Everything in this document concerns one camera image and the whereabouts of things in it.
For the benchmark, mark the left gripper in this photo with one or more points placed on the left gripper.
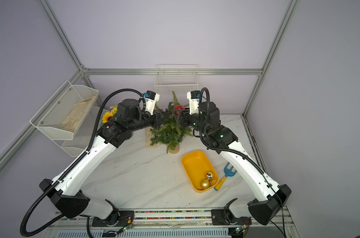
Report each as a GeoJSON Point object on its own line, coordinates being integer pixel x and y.
{"type": "Point", "coordinates": [156, 117]}

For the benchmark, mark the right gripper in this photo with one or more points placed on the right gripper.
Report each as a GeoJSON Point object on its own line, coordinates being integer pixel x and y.
{"type": "Point", "coordinates": [185, 117]}

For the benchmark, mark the red faceted ornament ball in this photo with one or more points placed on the red faceted ornament ball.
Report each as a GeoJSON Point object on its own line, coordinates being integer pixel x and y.
{"type": "Point", "coordinates": [178, 108]}

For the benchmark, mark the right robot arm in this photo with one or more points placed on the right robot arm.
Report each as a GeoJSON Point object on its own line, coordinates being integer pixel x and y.
{"type": "Point", "coordinates": [269, 196]}

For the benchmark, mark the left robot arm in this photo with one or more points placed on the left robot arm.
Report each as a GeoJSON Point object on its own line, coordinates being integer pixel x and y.
{"type": "Point", "coordinates": [67, 196]}

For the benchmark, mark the small green christmas tree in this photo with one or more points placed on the small green christmas tree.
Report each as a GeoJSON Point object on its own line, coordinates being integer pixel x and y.
{"type": "Point", "coordinates": [170, 134]}

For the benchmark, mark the beige cloth on table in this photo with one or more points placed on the beige cloth on table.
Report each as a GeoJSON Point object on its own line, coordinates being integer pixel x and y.
{"type": "Point", "coordinates": [148, 136]}

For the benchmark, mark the sunflower bouquet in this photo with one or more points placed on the sunflower bouquet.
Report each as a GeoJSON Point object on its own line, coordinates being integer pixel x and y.
{"type": "Point", "coordinates": [107, 116]}

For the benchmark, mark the yellow plastic tray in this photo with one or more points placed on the yellow plastic tray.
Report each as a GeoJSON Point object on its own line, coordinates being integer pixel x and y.
{"type": "Point", "coordinates": [196, 165]}

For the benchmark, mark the gold ornament ball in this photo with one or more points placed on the gold ornament ball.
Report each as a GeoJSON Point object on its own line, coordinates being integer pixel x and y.
{"type": "Point", "coordinates": [204, 184]}

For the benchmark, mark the blue yellow toy rake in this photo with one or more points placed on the blue yellow toy rake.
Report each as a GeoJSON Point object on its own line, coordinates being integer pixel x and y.
{"type": "Point", "coordinates": [229, 171]}

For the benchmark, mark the beige cloth in shelf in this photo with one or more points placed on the beige cloth in shelf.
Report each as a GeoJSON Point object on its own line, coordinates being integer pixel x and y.
{"type": "Point", "coordinates": [72, 120]}

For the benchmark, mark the white mesh two-tier shelf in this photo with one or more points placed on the white mesh two-tier shelf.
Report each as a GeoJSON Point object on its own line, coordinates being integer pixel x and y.
{"type": "Point", "coordinates": [49, 118]}

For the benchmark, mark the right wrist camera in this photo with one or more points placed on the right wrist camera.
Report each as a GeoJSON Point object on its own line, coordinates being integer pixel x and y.
{"type": "Point", "coordinates": [193, 97]}

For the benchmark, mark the white wire wall basket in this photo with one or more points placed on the white wire wall basket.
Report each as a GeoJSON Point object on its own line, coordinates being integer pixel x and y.
{"type": "Point", "coordinates": [178, 78]}

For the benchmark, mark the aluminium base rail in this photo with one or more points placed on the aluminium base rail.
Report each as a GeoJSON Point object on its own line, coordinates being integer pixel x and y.
{"type": "Point", "coordinates": [175, 223]}

